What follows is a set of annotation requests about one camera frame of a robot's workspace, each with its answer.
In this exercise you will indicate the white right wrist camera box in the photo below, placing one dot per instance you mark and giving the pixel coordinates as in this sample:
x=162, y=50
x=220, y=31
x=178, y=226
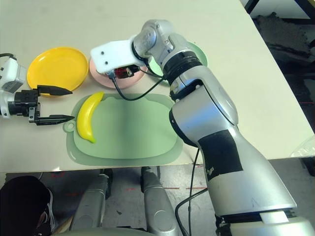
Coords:
x=113, y=55

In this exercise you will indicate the pink plastic plate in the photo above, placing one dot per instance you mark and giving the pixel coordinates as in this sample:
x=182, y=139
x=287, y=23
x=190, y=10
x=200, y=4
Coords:
x=128, y=82

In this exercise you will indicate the wooden stick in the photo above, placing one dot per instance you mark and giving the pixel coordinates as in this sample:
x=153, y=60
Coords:
x=64, y=222

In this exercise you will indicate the grey robot waist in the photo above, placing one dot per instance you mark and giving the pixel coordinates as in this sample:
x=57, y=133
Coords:
x=98, y=233

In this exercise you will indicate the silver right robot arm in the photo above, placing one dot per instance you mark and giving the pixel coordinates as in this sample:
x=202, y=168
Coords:
x=209, y=123

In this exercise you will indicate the silver left robot leg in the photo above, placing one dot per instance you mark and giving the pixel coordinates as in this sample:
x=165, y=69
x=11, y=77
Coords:
x=91, y=201

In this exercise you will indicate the yellow plastic plate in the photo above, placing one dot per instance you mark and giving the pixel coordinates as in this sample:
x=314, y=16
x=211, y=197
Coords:
x=56, y=68

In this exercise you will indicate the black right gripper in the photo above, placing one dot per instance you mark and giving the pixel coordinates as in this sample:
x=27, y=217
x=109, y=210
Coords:
x=133, y=70

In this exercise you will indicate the large green cutting mat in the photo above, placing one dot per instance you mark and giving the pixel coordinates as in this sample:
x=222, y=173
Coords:
x=147, y=161

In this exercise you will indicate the mint green plastic plate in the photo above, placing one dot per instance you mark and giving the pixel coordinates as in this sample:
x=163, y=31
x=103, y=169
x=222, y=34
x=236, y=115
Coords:
x=200, y=55

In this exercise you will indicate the silver robot leg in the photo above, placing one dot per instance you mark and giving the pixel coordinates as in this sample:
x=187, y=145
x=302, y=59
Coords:
x=157, y=204
x=91, y=201

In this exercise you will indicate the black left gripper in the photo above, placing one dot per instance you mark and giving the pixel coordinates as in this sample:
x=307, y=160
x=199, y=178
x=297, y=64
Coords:
x=25, y=103

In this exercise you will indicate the clear plastic bag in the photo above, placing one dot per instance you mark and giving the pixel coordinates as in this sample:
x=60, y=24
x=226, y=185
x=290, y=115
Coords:
x=304, y=148

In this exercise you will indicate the bystander black trouser leg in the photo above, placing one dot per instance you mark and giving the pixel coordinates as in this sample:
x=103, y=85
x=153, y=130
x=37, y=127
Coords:
x=19, y=201

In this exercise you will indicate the small green cutting board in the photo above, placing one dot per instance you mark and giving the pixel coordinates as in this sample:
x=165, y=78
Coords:
x=135, y=130

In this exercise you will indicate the black white sneaker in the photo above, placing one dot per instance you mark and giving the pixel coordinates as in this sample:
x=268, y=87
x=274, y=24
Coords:
x=46, y=214

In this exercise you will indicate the yellow toy banana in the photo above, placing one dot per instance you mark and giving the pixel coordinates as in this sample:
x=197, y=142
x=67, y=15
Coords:
x=83, y=118

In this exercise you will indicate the silver right robot leg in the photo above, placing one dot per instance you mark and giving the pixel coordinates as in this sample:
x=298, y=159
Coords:
x=157, y=204

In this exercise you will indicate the black metal frame bar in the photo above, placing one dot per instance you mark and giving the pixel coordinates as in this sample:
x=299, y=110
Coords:
x=251, y=6

